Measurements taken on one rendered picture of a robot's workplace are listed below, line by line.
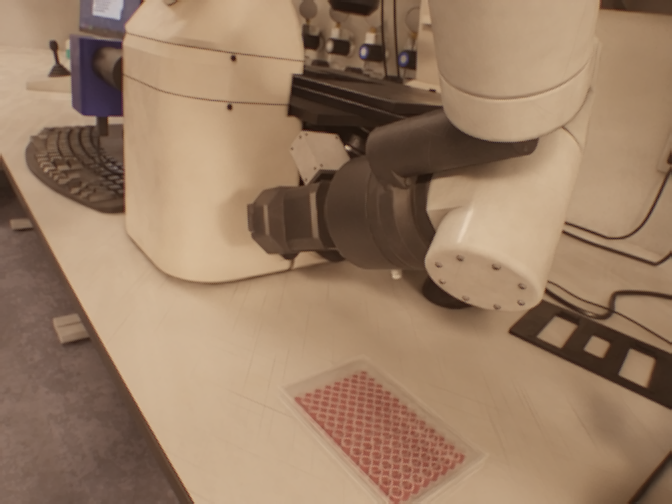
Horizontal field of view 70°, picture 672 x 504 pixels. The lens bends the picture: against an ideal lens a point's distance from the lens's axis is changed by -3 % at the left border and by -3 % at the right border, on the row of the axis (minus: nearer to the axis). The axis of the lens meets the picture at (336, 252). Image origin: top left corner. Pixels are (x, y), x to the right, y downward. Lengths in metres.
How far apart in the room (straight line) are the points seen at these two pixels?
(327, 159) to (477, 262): 0.21
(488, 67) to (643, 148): 0.81
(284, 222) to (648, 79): 0.76
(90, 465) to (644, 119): 1.38
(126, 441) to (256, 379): 1.04
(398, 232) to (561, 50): 0.15
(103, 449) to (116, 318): 0.96
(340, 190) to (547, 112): 0.17
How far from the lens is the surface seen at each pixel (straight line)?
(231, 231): 0.49
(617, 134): 1.02
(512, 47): 0.20
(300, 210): 0.38
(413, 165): 0.29
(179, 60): 0.46
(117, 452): 1.39
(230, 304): 0.49
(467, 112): 0.23
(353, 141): 0.62
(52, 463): 1.40
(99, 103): 0.68
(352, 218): 0.33
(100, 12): 2.01
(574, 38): 0.21
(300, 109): 0.48
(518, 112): 0.22
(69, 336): 1.75
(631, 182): 1.01
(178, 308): 0.48
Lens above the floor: 1.00
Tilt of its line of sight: 23 degrees down
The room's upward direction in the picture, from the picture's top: 9 degrees clockwise
